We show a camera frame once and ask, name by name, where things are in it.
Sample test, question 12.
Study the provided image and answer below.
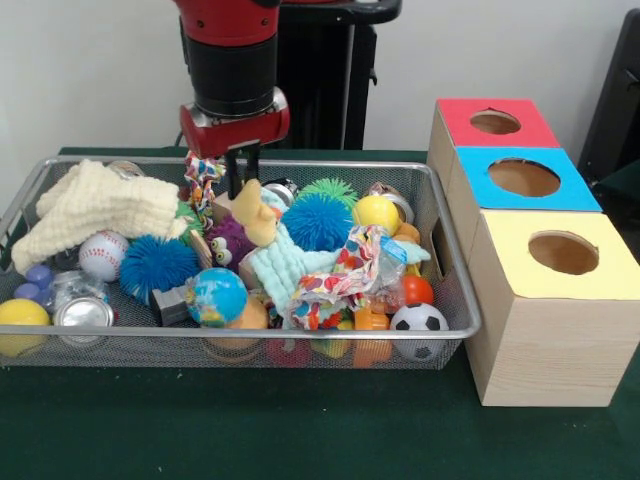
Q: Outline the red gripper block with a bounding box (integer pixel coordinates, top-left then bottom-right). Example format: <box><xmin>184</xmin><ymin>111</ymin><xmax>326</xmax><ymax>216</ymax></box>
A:
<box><xmin>179</xmin><ymin>87</ymin><xmax>291</xmax><ymax>198</ymax></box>

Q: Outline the yellow plush toy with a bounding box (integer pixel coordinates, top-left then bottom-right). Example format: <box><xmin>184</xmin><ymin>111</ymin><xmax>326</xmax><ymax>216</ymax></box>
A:
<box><xmin>230</xmin><ymin>178</ymin><xmax>279</xmax><ymax>246</ymax></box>

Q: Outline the blue spiky toy with eyes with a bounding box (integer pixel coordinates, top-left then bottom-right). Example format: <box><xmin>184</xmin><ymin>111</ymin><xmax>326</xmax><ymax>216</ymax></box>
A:
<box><xmin>280</xmin><ymin>193</ymin><xmax>355</xmax><ymax>250</ymax></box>

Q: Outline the large multicoloured patterned cloth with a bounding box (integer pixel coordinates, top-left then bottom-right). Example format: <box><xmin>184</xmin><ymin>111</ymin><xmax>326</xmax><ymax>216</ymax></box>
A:
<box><xmin>288</xmin><ymin>224</ymin><xmax>396</xmax><ymax>330</ymax></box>

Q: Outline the wooden box with three holes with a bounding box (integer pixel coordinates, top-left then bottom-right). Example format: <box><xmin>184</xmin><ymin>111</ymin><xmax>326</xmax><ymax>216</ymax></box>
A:
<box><xmin>427</xmin><ymin>97</ymin><xmax>640</xmax><ymax>407</ymax></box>

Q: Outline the small knotted multicoloured cloth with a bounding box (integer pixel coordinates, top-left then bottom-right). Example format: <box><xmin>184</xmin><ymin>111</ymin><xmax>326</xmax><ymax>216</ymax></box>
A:
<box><xmin>183</xmin><ymin>152</ymin><xmax>227</xmax><ymax>231</ymax></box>

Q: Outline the mint green waffle cloth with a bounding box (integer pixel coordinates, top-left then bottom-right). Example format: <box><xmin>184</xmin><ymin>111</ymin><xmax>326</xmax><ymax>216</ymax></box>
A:
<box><xmin>249</xmin><ymin>192</ymin><xmax>431</xmax><ymax>329</ymax></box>

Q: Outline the blue spiky ball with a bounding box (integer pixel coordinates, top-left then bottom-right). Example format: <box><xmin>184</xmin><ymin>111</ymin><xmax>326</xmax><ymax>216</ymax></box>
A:
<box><xmin>119</xmin><ymin>235</ymin><xmax>201</xmax><ymax>304</ymax></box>

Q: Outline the globe print ball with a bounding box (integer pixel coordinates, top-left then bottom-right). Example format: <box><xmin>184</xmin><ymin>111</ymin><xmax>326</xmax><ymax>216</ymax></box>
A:
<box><xmin>187</xmin><ymin>267</ymin><xmax>249</xmax><ymax>329</ymax></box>

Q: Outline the smooth yellow ball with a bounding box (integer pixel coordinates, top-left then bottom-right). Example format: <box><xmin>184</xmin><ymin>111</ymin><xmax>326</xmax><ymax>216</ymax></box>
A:
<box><xmin>352</xmin><ymin>194</ymin><xmax>403</xmax><ymax>236</ymax></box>

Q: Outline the cream waffle cloth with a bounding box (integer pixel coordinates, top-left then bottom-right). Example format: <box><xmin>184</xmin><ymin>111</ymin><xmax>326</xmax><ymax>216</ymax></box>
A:
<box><xmin>10</xmin><ymin>158</ymin><xmax>190</xmax><ymax>274</ymax></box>

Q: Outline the white baseball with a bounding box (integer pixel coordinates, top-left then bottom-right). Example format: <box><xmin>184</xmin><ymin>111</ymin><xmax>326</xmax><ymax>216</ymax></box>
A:
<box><xmin>78</xmin><ymin>230</ymin><xmax>130</xmax><ymax>282</ymax></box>

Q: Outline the red soda can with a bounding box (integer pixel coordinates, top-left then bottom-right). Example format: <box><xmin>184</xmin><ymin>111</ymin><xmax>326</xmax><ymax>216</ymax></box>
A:
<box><xmin>53</xmin><ymin>297</ymin><xmax>116</xmax><ymax>329</ymax></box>

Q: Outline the black and white soccer ball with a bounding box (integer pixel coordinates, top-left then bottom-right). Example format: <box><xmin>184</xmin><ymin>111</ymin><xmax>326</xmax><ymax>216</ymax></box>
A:
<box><xmin>389</xmin><ymin>302</ymin><xmax>450</xmax><ymax>361</ymax></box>

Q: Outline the dark green table cloth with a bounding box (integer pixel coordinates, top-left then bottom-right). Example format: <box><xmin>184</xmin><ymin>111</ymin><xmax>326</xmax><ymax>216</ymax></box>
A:
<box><xmin>0</xmin><ymin>145</ymin><xmax>640</xmax><ymax>480</ymax></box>

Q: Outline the black chair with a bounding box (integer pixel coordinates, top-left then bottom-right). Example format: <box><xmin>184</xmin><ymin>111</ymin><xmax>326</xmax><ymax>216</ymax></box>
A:
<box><xmin>577</xmin><ymin>8</ymin><xmax>640</xmax><ymax>176</ymax></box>

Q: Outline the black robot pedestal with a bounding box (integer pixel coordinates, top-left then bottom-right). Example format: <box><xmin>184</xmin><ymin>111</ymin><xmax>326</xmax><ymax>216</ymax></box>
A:
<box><xmin>275</xmin><ymin>0</ymin><xmax>404</xmax><ymax>151</ymax></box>

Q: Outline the shallow wire mesh bin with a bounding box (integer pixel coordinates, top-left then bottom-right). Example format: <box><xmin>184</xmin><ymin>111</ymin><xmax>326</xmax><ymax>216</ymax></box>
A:
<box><xmin>0</xmin><ymin>155</ymin><xmax>484</xmax><ymax>371</ymax></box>

